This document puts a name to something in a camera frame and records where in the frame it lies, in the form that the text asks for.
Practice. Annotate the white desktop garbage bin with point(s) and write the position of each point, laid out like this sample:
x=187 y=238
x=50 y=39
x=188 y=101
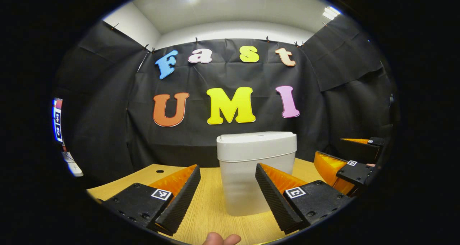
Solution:
x=255 y=166

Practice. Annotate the white side table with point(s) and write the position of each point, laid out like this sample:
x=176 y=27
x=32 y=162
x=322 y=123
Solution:
x=73 y=165

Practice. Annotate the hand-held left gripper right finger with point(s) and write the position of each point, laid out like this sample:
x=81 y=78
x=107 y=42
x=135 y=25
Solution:
x=276 y=202

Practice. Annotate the small ceiling light panel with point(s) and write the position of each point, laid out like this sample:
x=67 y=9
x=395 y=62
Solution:
x=331 y=13

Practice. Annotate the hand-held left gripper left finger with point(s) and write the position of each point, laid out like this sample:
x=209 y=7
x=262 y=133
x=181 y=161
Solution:
x=179 y=202

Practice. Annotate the computer monitor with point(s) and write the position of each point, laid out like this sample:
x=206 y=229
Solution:
x=57 y=121

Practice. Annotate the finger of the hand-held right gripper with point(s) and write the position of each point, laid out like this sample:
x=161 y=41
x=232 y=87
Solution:
x=355 y=173
x=359 y=150

